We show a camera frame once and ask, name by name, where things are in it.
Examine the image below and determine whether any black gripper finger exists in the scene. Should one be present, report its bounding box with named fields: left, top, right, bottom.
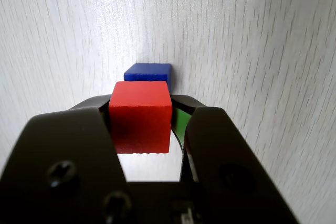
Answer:
left=0, top=93, right=132, bottom=224
left=170, top=94, right=300, bottom=224

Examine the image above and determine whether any red cube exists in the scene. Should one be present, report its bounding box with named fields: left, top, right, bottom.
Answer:
left=108, top=80, right=173, bottom=155

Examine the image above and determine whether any blue cube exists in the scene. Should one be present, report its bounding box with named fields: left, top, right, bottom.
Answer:
left=123, top=62, right=173, bottom=95

